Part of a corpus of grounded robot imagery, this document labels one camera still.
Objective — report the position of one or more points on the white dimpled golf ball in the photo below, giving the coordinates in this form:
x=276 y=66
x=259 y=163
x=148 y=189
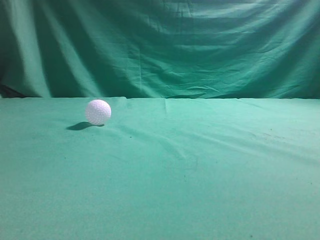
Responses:
x=98 y=112

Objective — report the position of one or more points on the green table cloth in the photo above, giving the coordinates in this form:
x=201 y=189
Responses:
x=160 y=169

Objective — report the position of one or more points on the green backdrop cloth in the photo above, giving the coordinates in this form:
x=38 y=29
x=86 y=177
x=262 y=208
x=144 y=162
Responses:
x=208 y=49

